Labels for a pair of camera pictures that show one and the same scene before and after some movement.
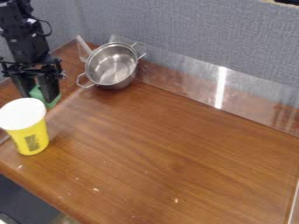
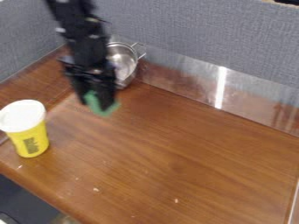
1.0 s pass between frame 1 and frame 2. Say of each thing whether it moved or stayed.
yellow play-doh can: stayed
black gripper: moved
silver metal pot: stayed
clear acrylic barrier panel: stayed
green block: moved
